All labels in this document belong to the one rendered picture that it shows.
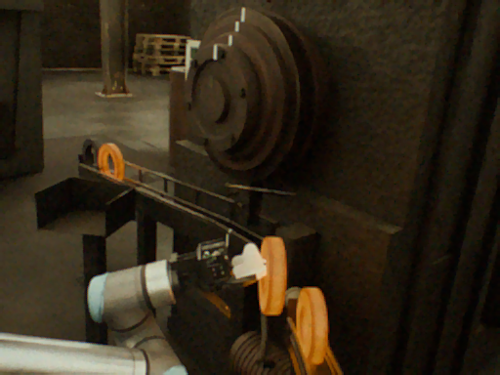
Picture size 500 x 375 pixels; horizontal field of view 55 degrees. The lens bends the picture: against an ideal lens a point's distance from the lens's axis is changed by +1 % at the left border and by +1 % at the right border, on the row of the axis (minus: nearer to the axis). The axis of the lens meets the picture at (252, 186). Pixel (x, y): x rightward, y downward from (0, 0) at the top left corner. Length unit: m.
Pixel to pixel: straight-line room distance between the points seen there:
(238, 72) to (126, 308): 0.61
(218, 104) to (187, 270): 0.48
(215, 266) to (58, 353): 0.31
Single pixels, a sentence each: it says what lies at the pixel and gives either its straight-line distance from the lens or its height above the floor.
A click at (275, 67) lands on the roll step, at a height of 1.22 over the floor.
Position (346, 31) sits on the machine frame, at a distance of 1.28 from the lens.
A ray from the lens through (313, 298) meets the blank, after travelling 1.03.
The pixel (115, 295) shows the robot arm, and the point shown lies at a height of 0.80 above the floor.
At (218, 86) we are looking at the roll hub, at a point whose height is 1.15.
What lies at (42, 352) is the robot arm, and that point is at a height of 0.80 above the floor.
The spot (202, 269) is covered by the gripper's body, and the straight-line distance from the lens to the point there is 0.95.
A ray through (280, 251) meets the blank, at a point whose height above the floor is 0.90.
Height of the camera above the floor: 1.31
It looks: 19 degrees down
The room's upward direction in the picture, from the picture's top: 5 degrees clockwise
